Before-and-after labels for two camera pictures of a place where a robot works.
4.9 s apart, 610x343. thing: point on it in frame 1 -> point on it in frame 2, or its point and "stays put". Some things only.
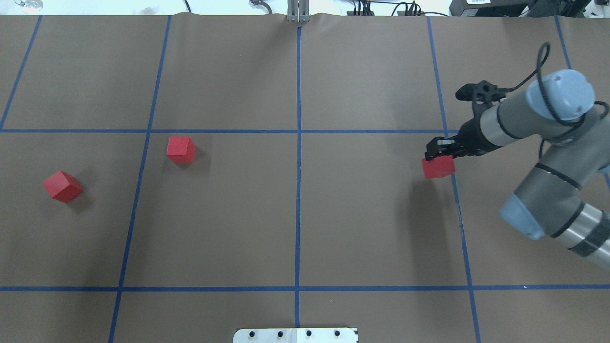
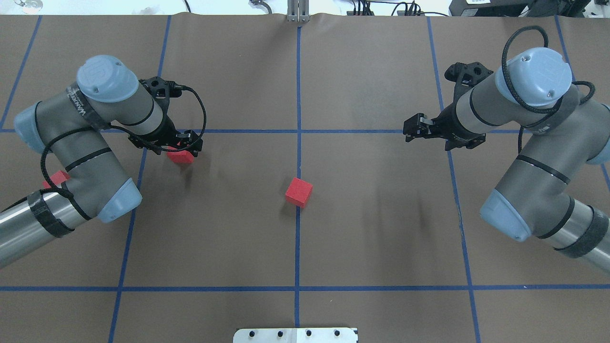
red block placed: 181,149 stays put
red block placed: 438,166 -> 298,192
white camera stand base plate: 296,335 stays put
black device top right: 563,8 stays put
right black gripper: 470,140 -> 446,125
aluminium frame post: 298,11 stays put
